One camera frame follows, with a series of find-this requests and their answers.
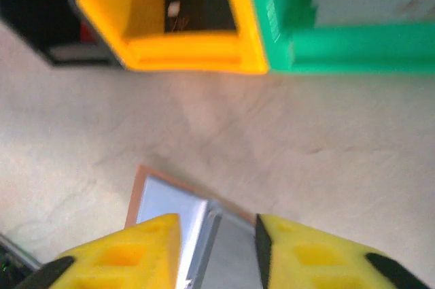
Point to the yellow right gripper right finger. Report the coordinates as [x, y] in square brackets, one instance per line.
[323, 262]

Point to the black plastic bin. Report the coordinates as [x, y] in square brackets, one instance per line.
[34, 3]

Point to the yellow plastic bin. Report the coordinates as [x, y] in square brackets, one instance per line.
[190, 54]

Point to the green plastic bin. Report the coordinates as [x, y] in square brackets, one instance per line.
[340, 51]

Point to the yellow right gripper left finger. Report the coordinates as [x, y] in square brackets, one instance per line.
[119, 262]

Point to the red credit card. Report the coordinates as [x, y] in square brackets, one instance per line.
[87, 32]

